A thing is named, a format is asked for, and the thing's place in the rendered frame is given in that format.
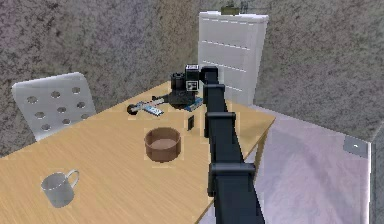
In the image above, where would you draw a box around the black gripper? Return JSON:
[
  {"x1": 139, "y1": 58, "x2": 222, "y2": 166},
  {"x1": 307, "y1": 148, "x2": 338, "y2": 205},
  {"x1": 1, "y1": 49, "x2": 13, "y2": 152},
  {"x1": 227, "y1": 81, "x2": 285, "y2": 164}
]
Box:
[{"x1": 126, "y1": 71, "x2": 198, "y2": 117}]

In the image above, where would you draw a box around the brown round bowl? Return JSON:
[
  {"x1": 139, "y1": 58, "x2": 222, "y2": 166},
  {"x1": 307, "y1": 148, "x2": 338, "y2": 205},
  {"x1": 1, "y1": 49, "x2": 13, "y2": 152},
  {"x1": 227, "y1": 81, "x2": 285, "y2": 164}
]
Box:
[{"x1": 143, "y1": 126, "x2": 182, "y2": 164}]

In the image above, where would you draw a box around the grey mug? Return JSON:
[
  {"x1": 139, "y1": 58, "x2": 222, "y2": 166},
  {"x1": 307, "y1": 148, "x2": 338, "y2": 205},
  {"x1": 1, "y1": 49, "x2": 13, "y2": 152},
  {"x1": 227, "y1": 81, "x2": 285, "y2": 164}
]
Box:
[{"x1": 40, "y1": 168, "x2": 81, "y2": 209}]

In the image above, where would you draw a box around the blue-grey remote control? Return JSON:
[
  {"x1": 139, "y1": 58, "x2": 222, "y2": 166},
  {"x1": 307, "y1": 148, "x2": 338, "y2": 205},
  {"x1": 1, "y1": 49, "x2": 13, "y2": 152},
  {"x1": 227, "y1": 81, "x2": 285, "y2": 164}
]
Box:
[{"x1": 136, "y1": 101, "x2": 165, "y2": 117}]

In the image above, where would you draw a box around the blue book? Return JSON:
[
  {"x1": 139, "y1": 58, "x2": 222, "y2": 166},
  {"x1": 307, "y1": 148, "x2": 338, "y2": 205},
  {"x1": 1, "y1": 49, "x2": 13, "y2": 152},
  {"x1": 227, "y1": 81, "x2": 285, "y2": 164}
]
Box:
[{"x1": 183, "y1": 96, "x2": 204, "y2": 113}]

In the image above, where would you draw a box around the light wooden table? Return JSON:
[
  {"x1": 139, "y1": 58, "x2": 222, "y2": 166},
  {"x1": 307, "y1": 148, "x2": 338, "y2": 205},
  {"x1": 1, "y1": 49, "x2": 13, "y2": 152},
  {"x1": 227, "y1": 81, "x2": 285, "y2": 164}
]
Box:
[{"x1": 0, "y1": 80, "x2": 277, "y2": 224}]

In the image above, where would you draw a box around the white chair with holes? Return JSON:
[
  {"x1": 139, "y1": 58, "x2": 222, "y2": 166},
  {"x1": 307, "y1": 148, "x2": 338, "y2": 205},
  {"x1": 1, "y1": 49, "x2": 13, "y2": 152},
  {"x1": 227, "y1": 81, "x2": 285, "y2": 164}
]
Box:
[{"x1": 11, "y1": 71, "x2": 98, "y2": 143}]

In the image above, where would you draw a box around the white chest of drawers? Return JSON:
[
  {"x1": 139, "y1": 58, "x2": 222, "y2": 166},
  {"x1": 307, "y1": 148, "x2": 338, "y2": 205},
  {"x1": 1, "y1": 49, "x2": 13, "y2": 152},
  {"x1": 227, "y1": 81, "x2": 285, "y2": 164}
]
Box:
[{"x1": 197, "y1": 10, "x2": 270, "y2": 107}]

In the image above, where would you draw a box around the olive-green small object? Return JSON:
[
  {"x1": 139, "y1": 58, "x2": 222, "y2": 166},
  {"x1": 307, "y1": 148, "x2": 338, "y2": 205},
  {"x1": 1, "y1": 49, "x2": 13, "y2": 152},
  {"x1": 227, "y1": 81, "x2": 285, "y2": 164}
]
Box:
[{"x1": 220, "y1": 0, "x2": 240, "y2": 16}]

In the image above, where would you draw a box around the pale lilac bed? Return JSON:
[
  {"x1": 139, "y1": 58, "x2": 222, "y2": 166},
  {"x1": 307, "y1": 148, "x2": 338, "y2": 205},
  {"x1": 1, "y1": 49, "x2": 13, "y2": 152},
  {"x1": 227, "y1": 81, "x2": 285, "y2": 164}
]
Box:
[{"x1": 198, "y1": 105, "x2": 373, "y2": 224}]

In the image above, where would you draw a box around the grey square object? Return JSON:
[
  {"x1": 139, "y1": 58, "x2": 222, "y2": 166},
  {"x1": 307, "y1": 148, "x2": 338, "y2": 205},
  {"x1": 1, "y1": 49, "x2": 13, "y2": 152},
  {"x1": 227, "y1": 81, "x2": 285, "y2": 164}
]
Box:
[{"x1": 342, "y1": 134, "x2": 370, "y2": 159}]

